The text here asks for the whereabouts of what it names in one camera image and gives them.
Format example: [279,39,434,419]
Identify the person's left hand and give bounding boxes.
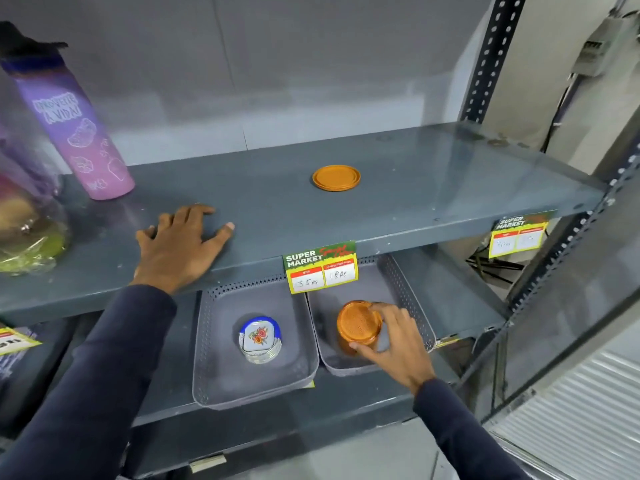
[131,204,236,296]

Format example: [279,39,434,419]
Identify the person's right hand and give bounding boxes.
[349,303,437,395]

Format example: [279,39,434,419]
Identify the orange plastic jar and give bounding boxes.
[336,300,385,357]

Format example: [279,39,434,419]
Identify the person's left forearm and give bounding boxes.
[0,285,179,480]

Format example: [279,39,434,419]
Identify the person's right forearm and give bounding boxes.
[412,377,532,480]

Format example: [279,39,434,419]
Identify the grey perforated plastic tray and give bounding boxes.
[192,277,320,411]
[306,255,437,378]

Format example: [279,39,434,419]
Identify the green yellow price tag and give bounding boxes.
[282,241,359,295]
[488,213,551,259]
[0,325,42,357]

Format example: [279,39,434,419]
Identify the grey metal shelf board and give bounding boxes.
[0,120,609,326]
[120,245,508,480]

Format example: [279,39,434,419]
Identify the glass jar with floral lid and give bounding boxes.
[238,316,284,365]

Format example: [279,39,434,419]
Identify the clear plastic bag of goods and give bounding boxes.
[0,70,71,276]

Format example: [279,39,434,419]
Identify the purple printed water bottle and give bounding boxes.
[0,22,136,201]

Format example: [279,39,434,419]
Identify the orange round lid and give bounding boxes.
[312,165,362,192]

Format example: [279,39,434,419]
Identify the small white shelf label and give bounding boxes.
[188,455,229,473]

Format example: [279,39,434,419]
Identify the glass display door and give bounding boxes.
[480,160,640,480]

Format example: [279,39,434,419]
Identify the dark perforated shelf upright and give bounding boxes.
[457,140,640,390]
[459,0,528,124]

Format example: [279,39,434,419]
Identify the grey electrical box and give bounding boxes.
[571,12,637,78]

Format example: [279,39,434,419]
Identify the black cable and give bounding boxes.
[542,74,582,153]

